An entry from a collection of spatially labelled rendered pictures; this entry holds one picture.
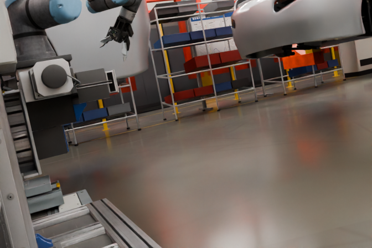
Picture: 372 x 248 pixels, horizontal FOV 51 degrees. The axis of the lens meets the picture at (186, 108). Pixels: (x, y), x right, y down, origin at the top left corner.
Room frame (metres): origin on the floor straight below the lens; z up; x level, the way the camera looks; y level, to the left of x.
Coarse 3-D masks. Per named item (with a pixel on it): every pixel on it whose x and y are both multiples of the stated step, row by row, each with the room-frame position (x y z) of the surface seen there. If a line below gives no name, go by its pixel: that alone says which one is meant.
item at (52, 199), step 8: (56, 184) 2.35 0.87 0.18; (48, 192) 2.24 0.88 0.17; (56, 192) 2.24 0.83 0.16; (32, 200) 2.14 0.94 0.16; (40, 200) 2.16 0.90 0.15; (48, 200) 2.17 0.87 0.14; (56, 200) 2.19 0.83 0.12; (32, 208) 2.14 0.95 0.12; (40, 208) 2.15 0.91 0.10; (48, 208) 2.17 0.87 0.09
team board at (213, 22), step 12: (192, 24) 7.65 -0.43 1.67; (204, 24) 7.76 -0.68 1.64; (216, 24) 7.87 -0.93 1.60; (228, 24) 7.98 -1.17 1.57; (204, 48) 7.72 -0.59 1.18; (216, 48) 7.83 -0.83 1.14; (228, 48) 7.93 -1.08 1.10; (264, 84) 8.21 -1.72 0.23; (204, 96) 7.63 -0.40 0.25; (204, 108) 7.62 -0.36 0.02
